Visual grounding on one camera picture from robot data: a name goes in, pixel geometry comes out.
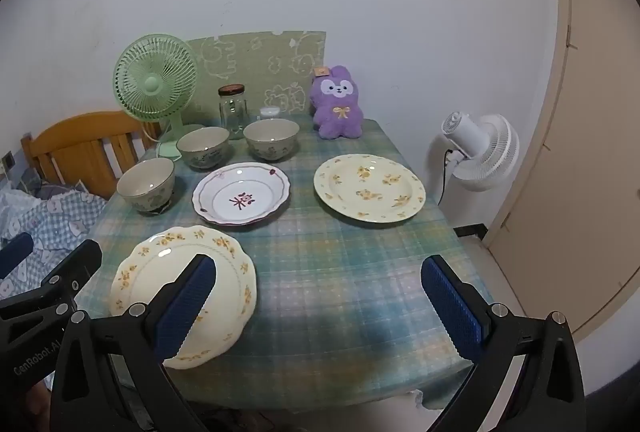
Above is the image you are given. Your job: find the round yellow floral plate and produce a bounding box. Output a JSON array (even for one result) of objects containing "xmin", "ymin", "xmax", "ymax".
[{"xmin": 313, "ymin": 154, "xmax": 427, "ymax": 225}]

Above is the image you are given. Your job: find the white plate with red pattern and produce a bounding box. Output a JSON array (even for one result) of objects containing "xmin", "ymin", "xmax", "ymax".
[{"xmin": 192, "ymin": 162, "xmax": 291, "ymax": 227}]

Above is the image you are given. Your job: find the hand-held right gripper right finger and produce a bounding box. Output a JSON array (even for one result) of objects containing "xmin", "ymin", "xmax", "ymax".
[{"xmin": 421, "ymin": 255, "xmax": 586, "ymax": 432}]

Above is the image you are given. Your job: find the green desk fan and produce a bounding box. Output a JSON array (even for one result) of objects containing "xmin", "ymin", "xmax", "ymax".
[{"xmin": 112, "ymin": 34, "xmax": 207, "ymax": 161}]

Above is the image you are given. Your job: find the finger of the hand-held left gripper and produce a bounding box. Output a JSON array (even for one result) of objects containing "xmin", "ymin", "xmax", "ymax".
[
  {"xmin": 0, "ymin": 232, "xmax": 35, "ymax": 281},
  {"xmin": 41, "ymin": 239, "xmax": 103, "ymax": 300}
]

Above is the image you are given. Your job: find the green printed wall cloth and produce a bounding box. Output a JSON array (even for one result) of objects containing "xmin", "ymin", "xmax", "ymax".
[{"xmin": 186, "ymin": 30, "xmax": 327, "ymax": 125}]

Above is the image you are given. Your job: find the scalloped yellow floral plate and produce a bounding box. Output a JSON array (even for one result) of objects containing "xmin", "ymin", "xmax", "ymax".
[{"xmin": 109, "ymin": 225, "xmax": 258, "ymax": 370}]

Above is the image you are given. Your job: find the beige door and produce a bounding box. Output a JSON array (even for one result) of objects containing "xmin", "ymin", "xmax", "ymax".
[{"xmin": 487, "ymin": 0, "xmax": 640, "ymax": 343}]

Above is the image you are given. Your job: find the purple plush bunny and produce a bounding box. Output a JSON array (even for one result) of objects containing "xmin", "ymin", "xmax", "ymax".
[{"xmin": 308, "ymin": 65, "xmax": 367, "ymax": 141}]

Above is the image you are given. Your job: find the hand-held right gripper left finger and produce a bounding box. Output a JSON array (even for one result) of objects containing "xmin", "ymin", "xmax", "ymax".
[{"xmin": 50, "ymin": 253, "xmax": 217, "ymax": 432}]

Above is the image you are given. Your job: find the white standing fan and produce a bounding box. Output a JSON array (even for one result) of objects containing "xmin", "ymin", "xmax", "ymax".
[{"xmin": 425, "ymin": 112, "xmax": 521, "ymax": 207}]

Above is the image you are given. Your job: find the wooden chair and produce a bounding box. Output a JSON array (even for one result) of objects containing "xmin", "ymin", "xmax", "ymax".
[{"xmin": 20, "ymin": 111, "xmax": 163, "ymax": 200}]

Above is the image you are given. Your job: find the grey-green floral ceramic bowl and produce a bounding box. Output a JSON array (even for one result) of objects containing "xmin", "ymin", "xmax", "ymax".
[
  {"xmin": 243, "ymin": 118, "xmax": 301, "ymax": 163},
  {"xmin": 116, "ymin": 158, "xmax": 177, "ymax": 216},
  {"xmin": 176, "ymin": 127, "xmax": 232, "ymax": 171}
]

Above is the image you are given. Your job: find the glass jar with dark lid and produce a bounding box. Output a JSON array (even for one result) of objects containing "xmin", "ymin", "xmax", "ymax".
[{"xmin": 218, "ymin": 84, "xmax": 250, "ymax": 140}]

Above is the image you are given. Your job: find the blue checked blanket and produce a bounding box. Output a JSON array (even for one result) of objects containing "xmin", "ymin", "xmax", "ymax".
[{"xmin": 0, "ymin": 179, "xmax": 108, "ymax": 303}]

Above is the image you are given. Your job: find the black fan cable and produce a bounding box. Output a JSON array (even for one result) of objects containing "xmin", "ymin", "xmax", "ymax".
[{"xmin": 437, "ymin": 149, "xmax": 463, "ymax": 207}]

